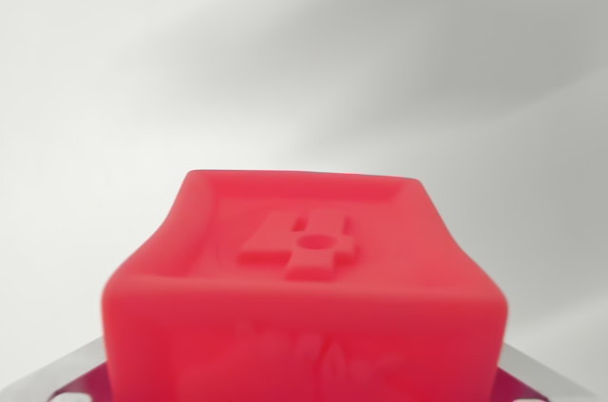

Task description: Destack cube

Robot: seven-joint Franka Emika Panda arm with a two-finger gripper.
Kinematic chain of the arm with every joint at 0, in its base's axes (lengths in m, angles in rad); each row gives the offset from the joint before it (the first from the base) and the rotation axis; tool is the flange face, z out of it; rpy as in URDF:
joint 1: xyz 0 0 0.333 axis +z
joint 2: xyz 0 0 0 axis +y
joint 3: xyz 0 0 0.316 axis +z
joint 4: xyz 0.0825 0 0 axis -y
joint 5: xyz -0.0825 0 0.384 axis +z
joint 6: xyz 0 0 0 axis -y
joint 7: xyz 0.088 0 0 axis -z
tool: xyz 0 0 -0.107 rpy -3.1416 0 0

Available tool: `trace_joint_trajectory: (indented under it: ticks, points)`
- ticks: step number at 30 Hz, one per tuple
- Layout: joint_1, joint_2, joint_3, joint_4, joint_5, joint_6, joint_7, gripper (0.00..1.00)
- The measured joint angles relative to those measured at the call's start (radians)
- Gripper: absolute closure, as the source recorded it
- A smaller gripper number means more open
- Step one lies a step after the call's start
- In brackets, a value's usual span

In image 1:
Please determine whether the black-padded silver gripper left finger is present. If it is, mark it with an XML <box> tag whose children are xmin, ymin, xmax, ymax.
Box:
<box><xmin>9</xmin><ymin>335</ymin><xmax>113</xmax><ymax>402</ymax></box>

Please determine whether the black-padded silver gripper right finger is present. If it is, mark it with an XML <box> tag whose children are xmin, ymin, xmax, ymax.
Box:
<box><xmin>495</xmin><ymin>341</ymin><xmax>602</xmax><ymax>402</ymax></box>

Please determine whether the red embossed plastic cube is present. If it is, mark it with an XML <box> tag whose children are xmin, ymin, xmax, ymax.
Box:
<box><xmin>100</xmin><ymin>168</ymin><xmax>510</xmax><ymax>402</ymax></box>

